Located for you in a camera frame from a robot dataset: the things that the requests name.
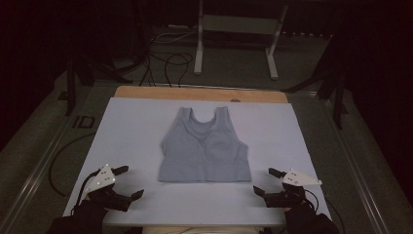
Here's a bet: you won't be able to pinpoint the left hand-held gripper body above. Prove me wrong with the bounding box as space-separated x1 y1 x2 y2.
84 164 133 213

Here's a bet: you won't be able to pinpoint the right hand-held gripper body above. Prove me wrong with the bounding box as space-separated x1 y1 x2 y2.
263 168 323 209

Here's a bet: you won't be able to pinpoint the grey-blue tank top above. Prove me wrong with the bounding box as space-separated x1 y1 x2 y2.
158 105 252 183

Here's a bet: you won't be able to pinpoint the person's right hand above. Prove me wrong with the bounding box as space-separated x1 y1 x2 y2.
283 202 320 230

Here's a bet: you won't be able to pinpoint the person's left hand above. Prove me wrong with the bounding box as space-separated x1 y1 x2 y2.
71 198 109 232

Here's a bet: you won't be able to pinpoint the light blue table mat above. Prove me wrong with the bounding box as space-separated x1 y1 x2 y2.
62 97 332 228

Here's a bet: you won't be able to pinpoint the black tripod stand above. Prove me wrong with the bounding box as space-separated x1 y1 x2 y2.
281 28 350 131
57 48 134 117

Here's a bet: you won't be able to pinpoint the white metal stand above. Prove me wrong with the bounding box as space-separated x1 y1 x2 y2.
193 0 289 81

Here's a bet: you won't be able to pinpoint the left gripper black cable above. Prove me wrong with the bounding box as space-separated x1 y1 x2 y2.
75 168 102 208

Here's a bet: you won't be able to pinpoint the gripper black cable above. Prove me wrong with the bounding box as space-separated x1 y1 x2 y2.
303 189 346 230
75 168 102 208

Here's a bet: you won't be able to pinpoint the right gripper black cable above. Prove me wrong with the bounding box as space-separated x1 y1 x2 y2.
303 189 346 230

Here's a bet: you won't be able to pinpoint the black floor cable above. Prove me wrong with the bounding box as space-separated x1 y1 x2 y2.
48 132 97 198

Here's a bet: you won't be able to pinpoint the black square floor bracket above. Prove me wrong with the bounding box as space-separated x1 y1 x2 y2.
72 114 96 130

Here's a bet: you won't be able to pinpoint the aluminium floor rail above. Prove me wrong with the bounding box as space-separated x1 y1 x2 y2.
288 91 391 234
0 86 113 234

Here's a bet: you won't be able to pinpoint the black looped cables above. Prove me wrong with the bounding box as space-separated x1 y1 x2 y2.
138 28 199 89

